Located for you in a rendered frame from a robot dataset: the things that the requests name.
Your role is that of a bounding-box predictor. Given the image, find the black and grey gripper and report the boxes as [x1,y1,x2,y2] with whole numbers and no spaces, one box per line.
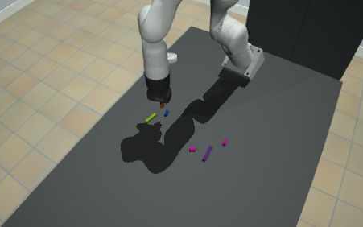
[143,52,177,107]

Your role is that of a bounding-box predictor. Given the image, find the lime green rod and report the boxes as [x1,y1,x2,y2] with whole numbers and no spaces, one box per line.
[145,113,157,123]

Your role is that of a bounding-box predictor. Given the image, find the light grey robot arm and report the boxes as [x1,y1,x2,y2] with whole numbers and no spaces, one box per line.
[138,0,254,68]

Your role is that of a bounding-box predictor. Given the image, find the purple rod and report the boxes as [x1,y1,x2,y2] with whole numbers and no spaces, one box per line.
[203,146,212,161]

